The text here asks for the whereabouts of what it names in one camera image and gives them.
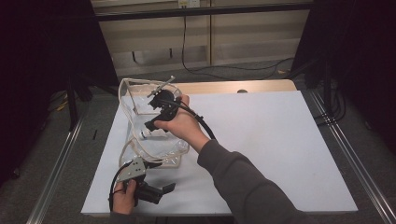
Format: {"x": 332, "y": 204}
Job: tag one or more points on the brown round table grommet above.
{"x": 242, "y": 91}

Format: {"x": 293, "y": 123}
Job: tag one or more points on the clear plastic bag beige trim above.
{"x": 165, "y": 147}

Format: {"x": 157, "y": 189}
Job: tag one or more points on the aluminium floor rail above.
{"x": 352, "y": 158}
{"x": 53, "y": 183}

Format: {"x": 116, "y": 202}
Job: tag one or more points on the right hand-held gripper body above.
{"x": 166, "y": 104}

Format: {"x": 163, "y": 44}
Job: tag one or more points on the white power socket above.
{"x": 193, "y": 3}

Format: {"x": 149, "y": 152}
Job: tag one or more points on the white table sheet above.
{"x": 280, "y": 140}

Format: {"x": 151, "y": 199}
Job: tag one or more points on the black horizontal bar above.
{"x": 218, "y": 11}

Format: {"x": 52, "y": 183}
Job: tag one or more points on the small black floor object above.
{"x": 95, "y": 134}

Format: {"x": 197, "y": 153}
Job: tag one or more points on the person's right hand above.
{"x": 185, "y": 126}

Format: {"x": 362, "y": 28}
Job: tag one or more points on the black curtain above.
{"x": 367, "y": 46}
{"x": 37, "y": 62}

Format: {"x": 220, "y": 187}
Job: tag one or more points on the black metal stand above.
{"x": 72, "y": 109}
{"x": 327, "y": 84}

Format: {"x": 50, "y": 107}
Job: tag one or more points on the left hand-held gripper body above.
{"x": 134, "y": 169}

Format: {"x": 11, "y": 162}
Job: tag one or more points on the person's left hand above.
{"x": 124, "y": 200}

